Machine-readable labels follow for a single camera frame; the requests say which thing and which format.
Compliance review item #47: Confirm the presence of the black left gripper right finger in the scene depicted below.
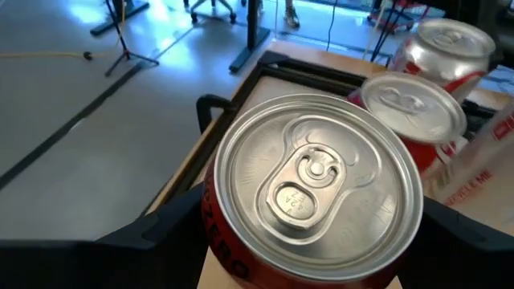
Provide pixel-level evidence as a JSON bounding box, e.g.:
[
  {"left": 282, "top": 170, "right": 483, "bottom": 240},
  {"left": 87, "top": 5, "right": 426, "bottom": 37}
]
[{"left": 396, "top": 195, "right": 514, "bottom": 289}]

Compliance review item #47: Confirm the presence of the red Coke Zero can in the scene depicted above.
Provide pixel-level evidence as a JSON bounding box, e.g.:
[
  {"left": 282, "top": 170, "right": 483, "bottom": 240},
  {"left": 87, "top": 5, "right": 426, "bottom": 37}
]
[{"left": 202, "top": 92, "right": 425, "bottom": 289}]

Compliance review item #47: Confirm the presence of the black desk leg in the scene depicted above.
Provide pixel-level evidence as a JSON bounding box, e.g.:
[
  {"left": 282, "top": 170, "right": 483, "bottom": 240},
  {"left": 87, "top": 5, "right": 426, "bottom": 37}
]
[{"left": 228, "top": 0, "right": 272, "bottom": 74}]

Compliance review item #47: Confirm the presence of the yellow cable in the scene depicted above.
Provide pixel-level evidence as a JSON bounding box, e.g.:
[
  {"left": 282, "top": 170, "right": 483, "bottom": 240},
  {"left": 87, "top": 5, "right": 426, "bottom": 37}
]
[{"left": 0, "top": 50, "right": 94, "bottom": 60}]

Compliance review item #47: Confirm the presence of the red Coca-Cola original taste can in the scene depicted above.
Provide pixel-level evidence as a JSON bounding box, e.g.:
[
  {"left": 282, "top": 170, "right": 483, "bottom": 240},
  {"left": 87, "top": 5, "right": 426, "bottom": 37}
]
[{"left": 345, "top": 71, "right": 469, "bottom": 181}]

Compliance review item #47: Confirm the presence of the black tripod stand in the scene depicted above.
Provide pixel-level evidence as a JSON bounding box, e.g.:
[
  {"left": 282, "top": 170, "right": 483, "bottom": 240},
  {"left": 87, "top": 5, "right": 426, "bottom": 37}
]
[{"left": 102, "top": 0, "right": 161, "bottom": 78}]

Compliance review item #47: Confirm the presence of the black frame bracket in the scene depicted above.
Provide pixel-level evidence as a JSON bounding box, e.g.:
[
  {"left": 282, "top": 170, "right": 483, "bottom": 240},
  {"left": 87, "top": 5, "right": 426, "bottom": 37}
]
[{"left": 195, "top": 94, "right": 236, "bottom": 136}]

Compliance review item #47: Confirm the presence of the light wooden table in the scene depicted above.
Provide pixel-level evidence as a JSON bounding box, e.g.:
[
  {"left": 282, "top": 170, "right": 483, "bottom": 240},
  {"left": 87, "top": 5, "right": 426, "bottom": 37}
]
[{"left": 140, "top": 50, "right": 499, "bottom": 218}]

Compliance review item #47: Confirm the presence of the person's foot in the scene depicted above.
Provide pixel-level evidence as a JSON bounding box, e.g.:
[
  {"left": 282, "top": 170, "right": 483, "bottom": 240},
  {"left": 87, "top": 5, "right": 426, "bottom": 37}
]
[{"left": 283, "top": 0, "right": 301, "bottom": 29}]

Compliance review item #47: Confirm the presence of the office chair base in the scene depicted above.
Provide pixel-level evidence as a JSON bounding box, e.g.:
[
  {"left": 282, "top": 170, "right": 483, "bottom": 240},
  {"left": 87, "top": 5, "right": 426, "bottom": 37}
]
[{"left": 182, "top": 0, "right": 238, "bottom": 24}]

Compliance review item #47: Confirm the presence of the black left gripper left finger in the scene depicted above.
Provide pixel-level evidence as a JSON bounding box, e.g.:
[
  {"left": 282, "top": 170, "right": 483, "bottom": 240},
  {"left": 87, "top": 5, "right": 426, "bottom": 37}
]
[{"left": 0, "top": 182, "right": 210, "bottom": 289}]

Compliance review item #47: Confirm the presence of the black floor stand base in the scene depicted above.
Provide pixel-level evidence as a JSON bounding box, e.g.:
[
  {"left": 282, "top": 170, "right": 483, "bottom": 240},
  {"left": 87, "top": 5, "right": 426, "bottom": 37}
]
[{"left": 88, "top": 0, "right": 150, "bottom": 37}]

